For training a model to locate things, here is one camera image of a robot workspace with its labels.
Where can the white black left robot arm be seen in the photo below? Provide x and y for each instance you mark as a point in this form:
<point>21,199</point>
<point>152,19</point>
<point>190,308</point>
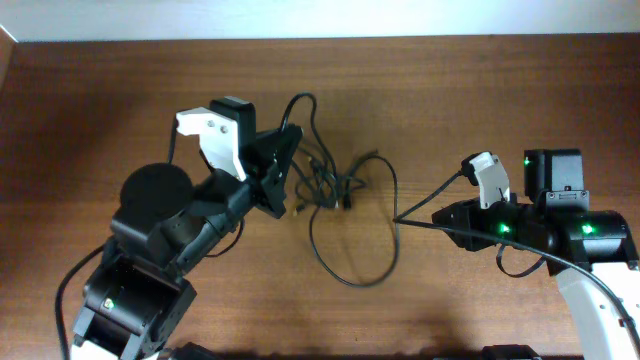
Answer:
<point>165,225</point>

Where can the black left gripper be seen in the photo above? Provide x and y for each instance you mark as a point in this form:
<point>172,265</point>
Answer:
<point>266,159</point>

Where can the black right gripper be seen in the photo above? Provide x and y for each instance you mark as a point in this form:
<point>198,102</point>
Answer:
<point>466,214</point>

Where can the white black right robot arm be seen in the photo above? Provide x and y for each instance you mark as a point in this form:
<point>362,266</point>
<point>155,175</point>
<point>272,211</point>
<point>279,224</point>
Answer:
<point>590,254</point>

